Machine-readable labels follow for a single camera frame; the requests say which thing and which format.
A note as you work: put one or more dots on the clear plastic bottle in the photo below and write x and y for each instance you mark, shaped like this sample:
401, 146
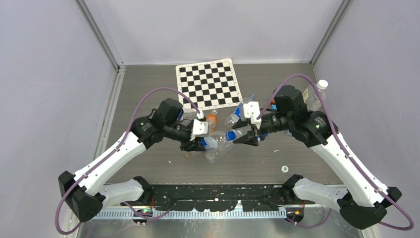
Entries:
215, 155

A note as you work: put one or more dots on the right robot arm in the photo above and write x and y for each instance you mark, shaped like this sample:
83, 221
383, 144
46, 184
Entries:
362, 201

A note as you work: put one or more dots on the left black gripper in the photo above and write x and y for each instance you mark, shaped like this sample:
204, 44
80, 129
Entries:
189, 146

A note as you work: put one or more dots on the blue label Pepsi bottle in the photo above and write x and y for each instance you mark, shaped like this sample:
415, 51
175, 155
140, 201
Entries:
236, 114

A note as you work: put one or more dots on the checkerboard mat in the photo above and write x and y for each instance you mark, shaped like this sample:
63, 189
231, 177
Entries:
209, 85

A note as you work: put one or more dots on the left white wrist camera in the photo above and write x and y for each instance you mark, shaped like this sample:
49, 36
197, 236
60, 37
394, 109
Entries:
200, 127

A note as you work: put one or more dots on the tall bottle white cap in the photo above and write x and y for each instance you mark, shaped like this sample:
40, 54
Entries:
311, 96

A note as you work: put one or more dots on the clear Pepsi bottle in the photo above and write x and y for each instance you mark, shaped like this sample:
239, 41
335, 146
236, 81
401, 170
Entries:
221, 140

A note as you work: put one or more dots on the crushed Pepsi bottle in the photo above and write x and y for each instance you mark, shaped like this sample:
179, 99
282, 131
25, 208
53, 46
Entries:
183, 114

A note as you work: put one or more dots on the blue cap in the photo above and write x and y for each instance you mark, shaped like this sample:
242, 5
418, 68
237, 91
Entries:
231, 135

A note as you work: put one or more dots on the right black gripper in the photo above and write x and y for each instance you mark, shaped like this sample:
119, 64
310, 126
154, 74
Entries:
250, 137

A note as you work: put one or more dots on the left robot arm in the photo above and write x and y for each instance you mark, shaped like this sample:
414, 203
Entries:
86, 192

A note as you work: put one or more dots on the orange drink bottle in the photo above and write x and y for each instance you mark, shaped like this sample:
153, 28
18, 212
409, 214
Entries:
208, 142

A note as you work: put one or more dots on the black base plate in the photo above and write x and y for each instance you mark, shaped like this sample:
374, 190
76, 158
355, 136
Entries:
221, 201

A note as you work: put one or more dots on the white green bottle cap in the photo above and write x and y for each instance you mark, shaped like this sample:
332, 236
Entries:
284, 169

